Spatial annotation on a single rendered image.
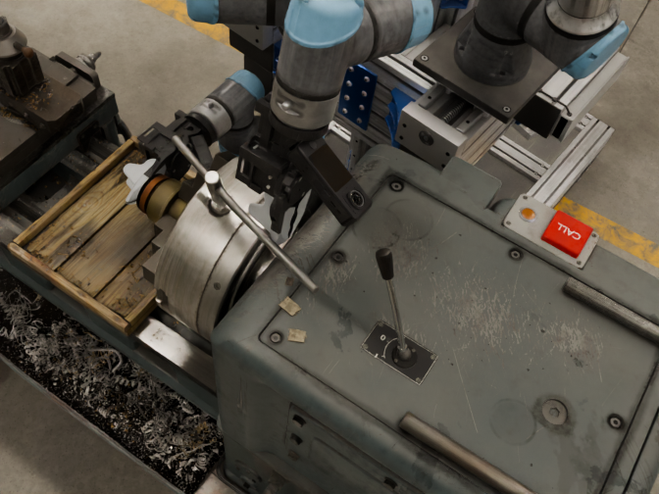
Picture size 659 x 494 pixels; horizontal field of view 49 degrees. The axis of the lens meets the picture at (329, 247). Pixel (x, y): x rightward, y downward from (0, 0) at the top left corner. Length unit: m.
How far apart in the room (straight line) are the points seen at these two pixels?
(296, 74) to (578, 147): 2.05
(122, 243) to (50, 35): 1.90
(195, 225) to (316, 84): 0.39
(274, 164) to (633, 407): 0.57
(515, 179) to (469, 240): 1.51
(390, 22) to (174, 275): 0.53
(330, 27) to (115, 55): 2.45
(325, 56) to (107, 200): 0.88
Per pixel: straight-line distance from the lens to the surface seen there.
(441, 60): 1.46
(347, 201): 0.85
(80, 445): 2.28
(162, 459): 1.65
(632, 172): 3.09
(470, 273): 1.05
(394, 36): 0.83
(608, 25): 1.27
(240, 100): 1.41
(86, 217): 1.54
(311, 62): 0.77
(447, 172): 1.15
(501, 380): 0.99
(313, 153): 0.85
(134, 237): 1.50
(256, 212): 0.94
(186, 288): 1.12
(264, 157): 0.87
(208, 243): 1.08
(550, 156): 2.70
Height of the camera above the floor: 2.13
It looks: 57 degrees down
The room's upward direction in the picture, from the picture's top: 9 degrees clockwise
